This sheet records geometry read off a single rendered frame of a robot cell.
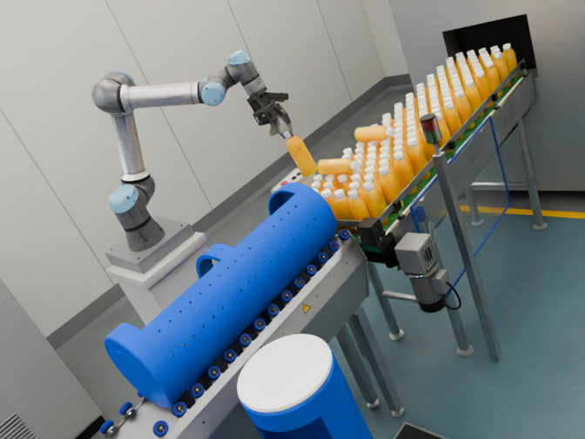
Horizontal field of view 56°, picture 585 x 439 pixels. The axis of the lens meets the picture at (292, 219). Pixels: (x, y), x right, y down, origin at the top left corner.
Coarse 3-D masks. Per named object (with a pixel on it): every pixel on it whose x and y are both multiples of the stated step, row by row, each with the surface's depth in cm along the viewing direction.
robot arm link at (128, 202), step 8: (128, 184) 214; (112, 192) 213; (120, 192) 210; (128, 192) 208; (136, 192) 210; (144, 192) 217; (112, 200) 208; (120, 200) 206; (128, 200) 207; (136, 200) 209; (144, 200) 215; (112, 208) 209; (120, 208) 207; (128, 208) 207; (136, 208) 209; (144, 208) 213; (120, 216) 209; (128, 216) 209; (136, 216) 210; (144, 216) 212; (128, 224) 211; (136, 224) 211
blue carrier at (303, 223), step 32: (288, 192) 212; (288, 224) 191; (320, 224) 199; (224, 256) 179; (256, 256) 181; (288, 256) 188; (192, 288) 169; (224, 288) 172; (256, 288) 178; (160, 320) 161; (192, 320) 163; (224, 320) 169; (128, 352) 155; (160, 352) 156; (192, 352) 161; (160, 384) 154
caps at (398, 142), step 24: (504, 48) 299; (456, 72) 293; (480, 72) 277; (408, 96) 289; (432, 96) 274; (456, 96) 265; (384, 120) 270; (408, 120) 260; (360, 144) 255; (384, 144) 246; (408, 144) 237
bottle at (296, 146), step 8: (296, 136) 210; (288, 144) 210; (296, 144) 209; (304, 144) 211; (296, 152) 210; (304, 152) 210; (296, 160) 212; (304, 160) 211; (312, 160) 213; (304, 168) 213; (312, 168) 213; (304, 176) 215
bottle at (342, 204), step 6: (336, 198) 221; (342, 198) 220; (348, 198) 221; (336, 204) 221; (342, 204) 220; (348, 204) 220; (342, 210) 221; (348, 210) 221; (342, 216) 222; (348, 216) 222; (348, 228) 225; (354, 228) 224
